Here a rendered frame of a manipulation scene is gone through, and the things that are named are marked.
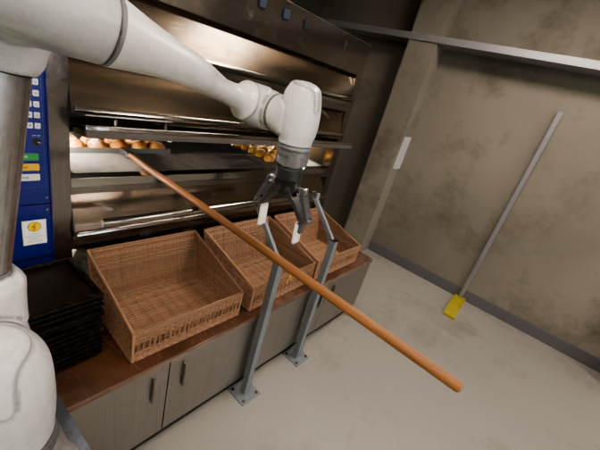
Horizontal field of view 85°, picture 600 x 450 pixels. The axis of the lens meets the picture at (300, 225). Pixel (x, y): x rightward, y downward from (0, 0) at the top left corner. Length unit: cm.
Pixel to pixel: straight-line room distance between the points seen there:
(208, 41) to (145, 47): 117
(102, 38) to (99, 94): 100
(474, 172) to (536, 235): 84
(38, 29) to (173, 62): 17
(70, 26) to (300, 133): 50
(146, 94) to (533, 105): 335
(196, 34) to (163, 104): 34
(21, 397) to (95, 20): 56
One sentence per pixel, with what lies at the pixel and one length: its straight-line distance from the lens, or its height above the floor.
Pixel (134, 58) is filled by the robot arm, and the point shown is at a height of 172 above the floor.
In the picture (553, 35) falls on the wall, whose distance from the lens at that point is 404.
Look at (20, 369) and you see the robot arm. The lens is 71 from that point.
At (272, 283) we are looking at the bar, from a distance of 169.
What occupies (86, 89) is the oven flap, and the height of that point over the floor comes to 153.
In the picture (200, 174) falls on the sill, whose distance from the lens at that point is 186.
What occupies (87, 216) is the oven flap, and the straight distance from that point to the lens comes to 169.
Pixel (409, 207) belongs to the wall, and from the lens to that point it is 417.
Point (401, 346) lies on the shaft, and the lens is 98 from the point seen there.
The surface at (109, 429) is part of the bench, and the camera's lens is 172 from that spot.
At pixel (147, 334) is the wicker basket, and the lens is 151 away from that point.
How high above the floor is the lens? 175
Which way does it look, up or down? 23 degrees down
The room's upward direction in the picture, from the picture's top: 16 degrees clockwise
